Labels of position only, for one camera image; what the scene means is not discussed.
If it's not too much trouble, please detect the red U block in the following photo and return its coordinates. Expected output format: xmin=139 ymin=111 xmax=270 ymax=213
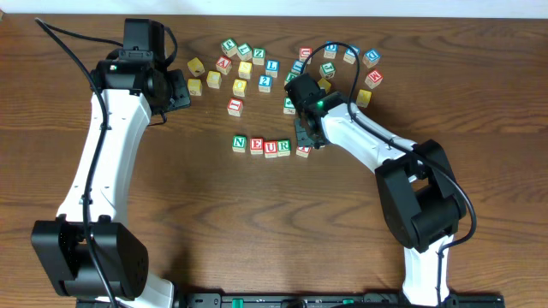
xmin=264 ymin=140 xmax=278 ymax=158

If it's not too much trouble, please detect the red C block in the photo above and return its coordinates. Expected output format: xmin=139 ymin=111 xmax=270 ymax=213
xmin=299 ymin=47 xmax=313 ymax=64

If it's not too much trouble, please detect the green J block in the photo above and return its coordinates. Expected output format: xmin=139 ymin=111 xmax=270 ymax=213
xmin=319 ymin=62 xmax=337 ymax=80

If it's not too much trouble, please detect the yellow O block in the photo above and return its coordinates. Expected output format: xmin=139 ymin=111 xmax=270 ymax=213
xmin=232 ymin=79 xmax=247 ymax=97

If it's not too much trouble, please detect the yellow S block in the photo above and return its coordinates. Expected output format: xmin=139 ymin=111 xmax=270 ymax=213
xmin=238 ymin=61 xmax=253 ymax=80
xmin=188 ymin=79 xmax=203 ymax=96

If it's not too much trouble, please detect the yellow C block left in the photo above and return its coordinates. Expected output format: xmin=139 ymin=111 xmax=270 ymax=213
xmin=206 ymin=71 xmax=222 ymax=89

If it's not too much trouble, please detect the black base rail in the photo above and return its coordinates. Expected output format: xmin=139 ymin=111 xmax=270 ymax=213
xmin=174 ymin=293 xmax=505 ymax=308

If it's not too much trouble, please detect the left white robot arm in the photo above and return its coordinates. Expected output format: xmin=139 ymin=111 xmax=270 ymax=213
xmin=31 ymin=18 xmax=191 ymax=307

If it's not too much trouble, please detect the blue S block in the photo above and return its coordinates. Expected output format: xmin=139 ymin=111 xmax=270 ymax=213
xmin=343 ymin=45 xmax=360 ymax=64

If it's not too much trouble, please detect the green Z block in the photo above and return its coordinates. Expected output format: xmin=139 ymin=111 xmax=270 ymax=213
xmin=252 ymin=48 xmax=266 ymax=66

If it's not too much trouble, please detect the green R block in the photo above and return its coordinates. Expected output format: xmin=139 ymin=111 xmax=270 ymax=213
xmin=277 ymin=139 xmax=291 ymax=157

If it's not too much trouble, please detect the red E block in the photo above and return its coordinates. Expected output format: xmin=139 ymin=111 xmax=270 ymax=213
xmin=249 ymin=138 xmax=265 ymax=155

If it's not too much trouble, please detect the green N block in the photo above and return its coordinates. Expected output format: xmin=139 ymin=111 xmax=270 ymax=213
xmin=232 ymin=135 xmax=247 ymax=153

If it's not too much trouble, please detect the yellow K block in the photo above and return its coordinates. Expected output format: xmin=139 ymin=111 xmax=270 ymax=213
xmin=355 ymin=89 xmax=372 ymax=108

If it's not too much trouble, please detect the blue L block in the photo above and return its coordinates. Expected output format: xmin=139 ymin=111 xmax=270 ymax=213
xmin=265 ymin=60 xmax=279 ymax=78

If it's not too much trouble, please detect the red i block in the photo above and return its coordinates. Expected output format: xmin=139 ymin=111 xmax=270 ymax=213
xmin=295 ymin=146 xmax=312 ymax=158
xmin=227 ymin=98 xmax=244 ymax=117

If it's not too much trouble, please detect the yellow G block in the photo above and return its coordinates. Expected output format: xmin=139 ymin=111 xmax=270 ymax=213
xmin=318 ymin=78 xmax=331 ymax=93

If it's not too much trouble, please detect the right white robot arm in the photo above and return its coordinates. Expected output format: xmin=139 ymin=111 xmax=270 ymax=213
xmin=284 ymin=74 xmax=477 ymax=307

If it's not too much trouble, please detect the blue 2 block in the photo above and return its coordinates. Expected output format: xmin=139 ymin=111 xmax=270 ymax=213
xmin=259 ymin=75 xmax=272 ymax=92

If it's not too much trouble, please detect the yellow block upper left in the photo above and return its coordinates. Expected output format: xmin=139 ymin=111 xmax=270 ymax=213
xmin=188 ymin=57 xmax=205 ymax=77

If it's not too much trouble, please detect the red A block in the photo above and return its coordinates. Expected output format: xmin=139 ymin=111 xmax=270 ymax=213
xmin=216 ymin=56 xmax=232 ymax=75

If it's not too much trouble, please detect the green F block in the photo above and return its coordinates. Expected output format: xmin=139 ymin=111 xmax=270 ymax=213
xmin=221 ymin=38 xmax=237 ymax=57

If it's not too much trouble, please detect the red M block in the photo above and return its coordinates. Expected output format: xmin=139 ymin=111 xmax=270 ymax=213
xmin=365 ymin=69 xmax=384 ymax=89

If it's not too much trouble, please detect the green 4 block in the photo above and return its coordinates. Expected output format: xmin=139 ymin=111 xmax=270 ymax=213
xmin=283 ymin=98 xmax=295 ymax=115

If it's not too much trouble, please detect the green B block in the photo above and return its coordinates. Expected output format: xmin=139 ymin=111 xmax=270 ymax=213
xmin=284 ymin=72 xmax=298 ymax=85

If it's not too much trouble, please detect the green L block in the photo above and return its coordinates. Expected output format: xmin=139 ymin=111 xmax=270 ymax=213
xmin=236 ymin=43 xmax=253 ymax=62

